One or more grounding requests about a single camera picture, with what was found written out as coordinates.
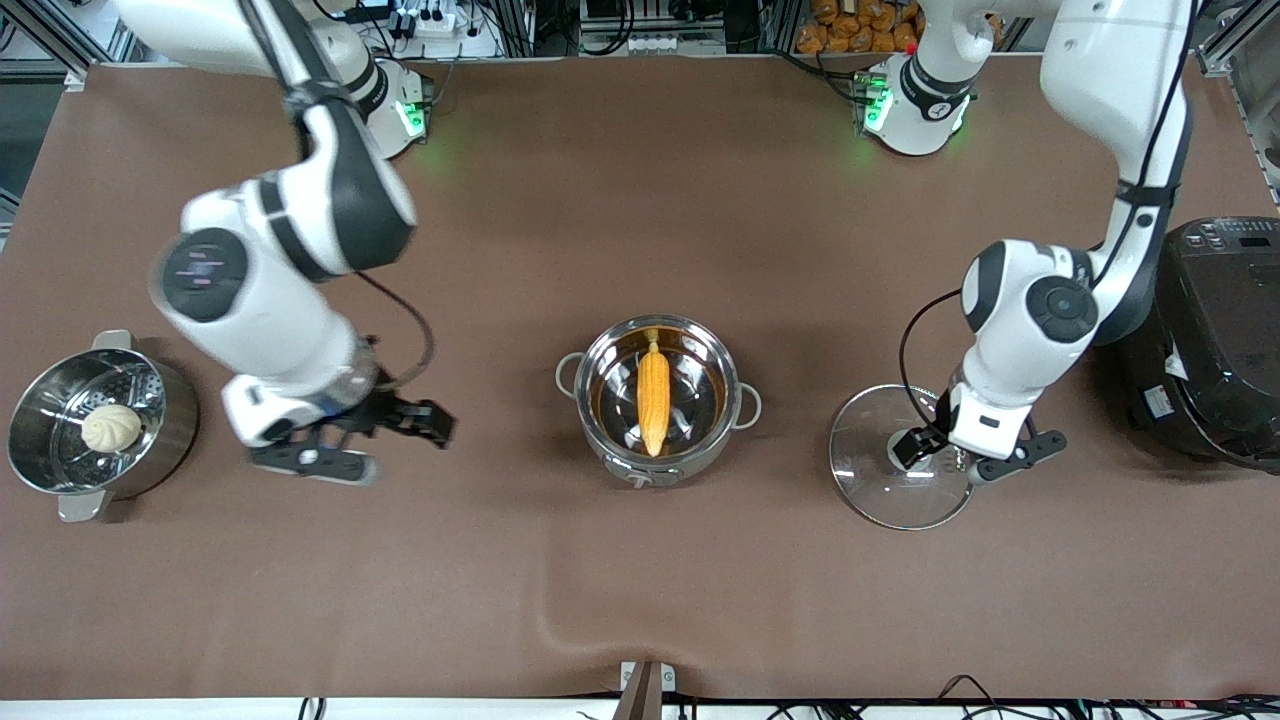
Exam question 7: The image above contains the glass pot lid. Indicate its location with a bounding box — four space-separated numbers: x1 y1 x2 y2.
829 384 977 531

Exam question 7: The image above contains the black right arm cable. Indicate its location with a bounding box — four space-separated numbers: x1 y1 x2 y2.
355 270 438 389

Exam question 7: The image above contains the yellow corn cob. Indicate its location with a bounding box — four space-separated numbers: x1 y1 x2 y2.
636 328 673 459

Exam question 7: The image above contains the metal table clamp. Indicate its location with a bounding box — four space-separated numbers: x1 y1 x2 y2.
618 660 677 720

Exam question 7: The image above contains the long white power strip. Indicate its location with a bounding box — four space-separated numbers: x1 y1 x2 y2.
625 34 726 57

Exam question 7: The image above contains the steel steamer pot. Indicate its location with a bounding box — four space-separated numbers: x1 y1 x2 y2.
5 330 201 524

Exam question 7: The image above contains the black rice cooker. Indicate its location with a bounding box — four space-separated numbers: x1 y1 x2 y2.
1120 216 1280 473

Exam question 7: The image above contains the steel pot with handles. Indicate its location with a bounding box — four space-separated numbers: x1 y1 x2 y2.
556 314 763 491

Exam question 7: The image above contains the orange snack pile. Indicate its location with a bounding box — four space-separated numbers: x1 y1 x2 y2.
797 0 921 54

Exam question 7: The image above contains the white power strip with plugs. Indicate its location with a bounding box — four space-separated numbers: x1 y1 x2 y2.
385 0 501 57

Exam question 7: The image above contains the black cable bundle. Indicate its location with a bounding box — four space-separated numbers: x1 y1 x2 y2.
935 675 1280 720

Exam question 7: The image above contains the white steamed bun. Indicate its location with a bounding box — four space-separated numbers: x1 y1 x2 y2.
80 403 143 454

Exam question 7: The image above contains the aluminium frame profile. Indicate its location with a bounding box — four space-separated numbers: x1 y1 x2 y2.
1197 0 1280 79
0 0 136 93

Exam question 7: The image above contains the brown table cloth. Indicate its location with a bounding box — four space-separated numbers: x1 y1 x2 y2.
0 52 1280 701

